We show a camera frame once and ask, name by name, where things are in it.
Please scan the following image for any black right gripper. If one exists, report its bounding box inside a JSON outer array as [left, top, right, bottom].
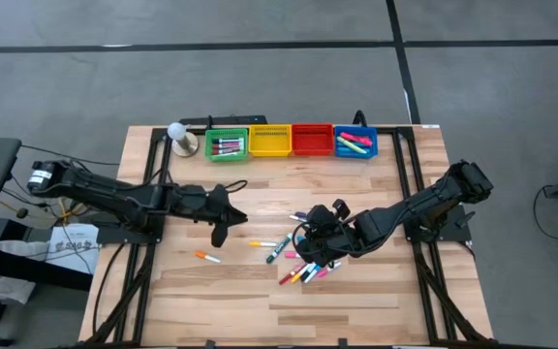
[[300, 203, 362, 268]]

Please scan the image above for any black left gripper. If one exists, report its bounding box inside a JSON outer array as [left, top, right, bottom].
[[170, 182, 250, 249]]

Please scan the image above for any orange fine-tip marker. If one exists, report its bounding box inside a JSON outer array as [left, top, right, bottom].
[[194, 250, 223, 265]]

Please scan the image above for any dark green Expo marker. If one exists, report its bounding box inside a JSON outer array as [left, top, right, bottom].
[[264, 233, 294, 266]]

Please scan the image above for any yellow highlighter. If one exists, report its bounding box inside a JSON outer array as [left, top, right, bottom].
[[335, 137, 369, 156]]

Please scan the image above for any blue fine-tip marker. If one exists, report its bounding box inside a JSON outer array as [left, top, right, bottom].
[[303, 264, 326, 284]]

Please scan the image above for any red fine-tip marker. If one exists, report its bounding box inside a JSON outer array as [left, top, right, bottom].
[[278, 264, 308, 286]]

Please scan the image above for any white bulb brass lamp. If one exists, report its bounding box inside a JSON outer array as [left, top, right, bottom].
[[166, 121, 201, 159]]

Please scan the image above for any red plastic basket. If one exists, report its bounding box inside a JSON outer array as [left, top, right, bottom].
[[291, 123, 335, 157]]

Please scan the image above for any yellow plastic basket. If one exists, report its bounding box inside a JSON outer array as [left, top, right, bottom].
[[248, 124, 294, 158]]

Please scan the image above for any green plastic basket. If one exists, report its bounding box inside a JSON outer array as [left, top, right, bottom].
[[203, 127, 251, 163]]

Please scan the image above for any black power strip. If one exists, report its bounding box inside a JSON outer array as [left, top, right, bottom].
[[179, 114, 268, 127]]

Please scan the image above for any blue plastic basket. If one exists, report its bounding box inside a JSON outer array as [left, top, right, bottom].
[[332, 125, 380, 160]]

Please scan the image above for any white printed paper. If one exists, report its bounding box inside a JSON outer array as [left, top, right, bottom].
[[47, 222, 101, 276]]

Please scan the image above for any black metal beam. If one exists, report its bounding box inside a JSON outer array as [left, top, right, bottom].
[[0, 241, 94, 292]]

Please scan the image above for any white plastic bag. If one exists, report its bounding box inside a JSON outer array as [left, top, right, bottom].
[[0, 239, 51, 305]]

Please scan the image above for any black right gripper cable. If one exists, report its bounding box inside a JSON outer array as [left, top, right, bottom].
[[291, 220, 320, 258]]

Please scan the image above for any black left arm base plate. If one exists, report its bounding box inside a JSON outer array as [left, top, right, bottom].
[[95, 207, 165, 245]]

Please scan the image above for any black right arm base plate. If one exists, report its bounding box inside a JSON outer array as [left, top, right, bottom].
[[400, 203, 473, 243]]

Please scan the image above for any yellow cable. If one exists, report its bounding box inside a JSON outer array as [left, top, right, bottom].
[[0, 193, 84, 227]]

